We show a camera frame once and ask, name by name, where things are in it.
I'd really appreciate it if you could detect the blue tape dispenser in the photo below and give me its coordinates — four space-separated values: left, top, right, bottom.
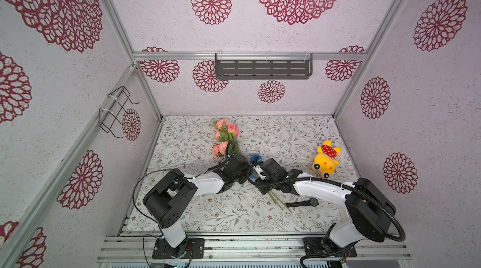
250 154 263 166

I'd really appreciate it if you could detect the pink artificial flower bouquet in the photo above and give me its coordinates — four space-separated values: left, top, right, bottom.
211 118 293 213

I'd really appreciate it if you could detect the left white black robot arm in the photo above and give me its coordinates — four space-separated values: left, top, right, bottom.
143 154 249 249

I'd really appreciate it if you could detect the yellow plush toy red hat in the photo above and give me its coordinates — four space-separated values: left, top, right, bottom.
312 140 342 179

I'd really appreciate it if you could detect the black wristwatch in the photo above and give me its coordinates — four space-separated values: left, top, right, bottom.
285 198 319 208

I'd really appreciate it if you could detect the right black corrugated cable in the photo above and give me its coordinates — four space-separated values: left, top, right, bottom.
246 166 407 268

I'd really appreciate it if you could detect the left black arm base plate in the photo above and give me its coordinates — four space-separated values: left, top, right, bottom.
152 238 205 260

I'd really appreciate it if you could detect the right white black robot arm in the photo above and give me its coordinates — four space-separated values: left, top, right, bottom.
248 159 405 249

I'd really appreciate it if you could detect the grey wall shelf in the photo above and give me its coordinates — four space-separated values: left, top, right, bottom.
214 54 313 80

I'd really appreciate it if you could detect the black wire wall rack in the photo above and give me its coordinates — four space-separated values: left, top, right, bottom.
97 86 140 139

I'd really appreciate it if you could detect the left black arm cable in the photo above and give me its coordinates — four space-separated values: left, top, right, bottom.
132 139 237 268

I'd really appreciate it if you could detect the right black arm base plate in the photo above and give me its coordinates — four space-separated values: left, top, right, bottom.
303 237 357 258

